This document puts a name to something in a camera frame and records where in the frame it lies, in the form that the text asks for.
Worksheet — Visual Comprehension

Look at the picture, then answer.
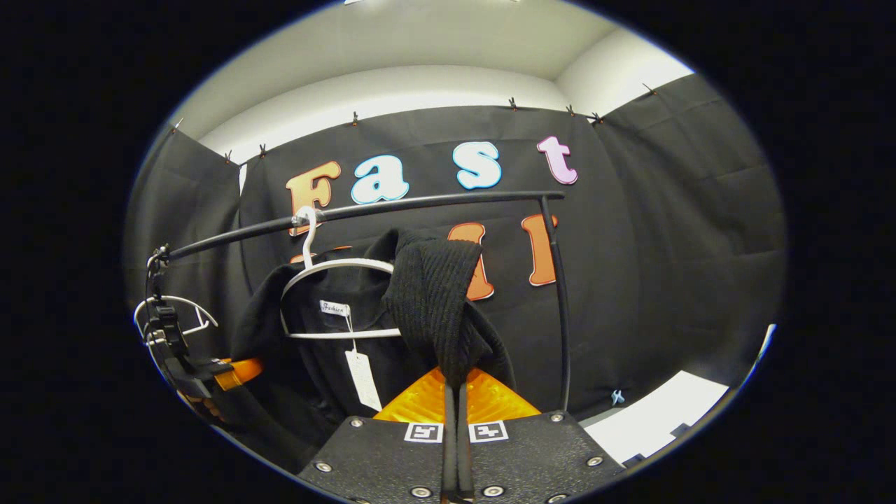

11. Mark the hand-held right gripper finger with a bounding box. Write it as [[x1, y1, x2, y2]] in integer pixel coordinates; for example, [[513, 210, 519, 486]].
[[458, 367, 627, 504], [297, 367, 458, 504]]

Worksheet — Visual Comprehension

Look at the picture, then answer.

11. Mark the black knit jacket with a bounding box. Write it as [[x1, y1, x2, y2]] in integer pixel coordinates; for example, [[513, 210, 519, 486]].
[[230, 227, 519, 456]]

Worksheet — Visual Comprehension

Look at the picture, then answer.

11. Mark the white clothes hanger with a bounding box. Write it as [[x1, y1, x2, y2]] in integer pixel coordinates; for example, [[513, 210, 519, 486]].
[[280, 205, 403, 342], [133, 294, 219, 347]]

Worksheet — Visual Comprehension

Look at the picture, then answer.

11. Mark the black metal clothes rack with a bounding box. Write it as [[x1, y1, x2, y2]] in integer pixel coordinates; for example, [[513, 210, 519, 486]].
[[147, 189, 573, 414]]

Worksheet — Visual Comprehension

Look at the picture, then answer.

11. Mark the white paper hang tag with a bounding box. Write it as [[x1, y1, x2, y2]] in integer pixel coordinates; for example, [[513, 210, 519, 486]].
[[344, 350, 384, 412]]

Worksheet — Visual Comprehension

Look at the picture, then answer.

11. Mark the black backdrop cloth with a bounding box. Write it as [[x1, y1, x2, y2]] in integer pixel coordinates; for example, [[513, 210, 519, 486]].
[[125, 70, 788, 477]]

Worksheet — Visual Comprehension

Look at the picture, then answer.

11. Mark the row of black backdrop clips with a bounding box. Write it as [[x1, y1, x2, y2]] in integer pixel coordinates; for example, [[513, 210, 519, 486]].
[[171, 83, 659, 165]]

